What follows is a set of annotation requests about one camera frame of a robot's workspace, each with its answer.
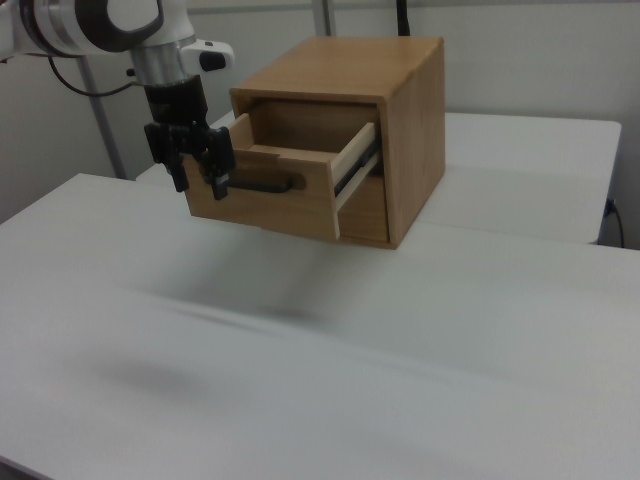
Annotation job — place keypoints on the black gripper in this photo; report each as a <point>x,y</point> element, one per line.
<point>177,107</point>

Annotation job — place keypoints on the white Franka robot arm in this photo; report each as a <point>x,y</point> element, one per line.
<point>75,25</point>

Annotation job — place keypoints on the wooden two-drawer cabinet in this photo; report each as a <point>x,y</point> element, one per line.
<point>415,130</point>

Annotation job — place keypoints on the black vertical pole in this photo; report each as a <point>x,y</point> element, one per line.
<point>404,17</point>

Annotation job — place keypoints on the slanted grey metal frame post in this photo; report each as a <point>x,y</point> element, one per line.
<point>105,130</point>

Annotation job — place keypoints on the upright grey metal frame post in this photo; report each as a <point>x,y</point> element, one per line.
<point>322,17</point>

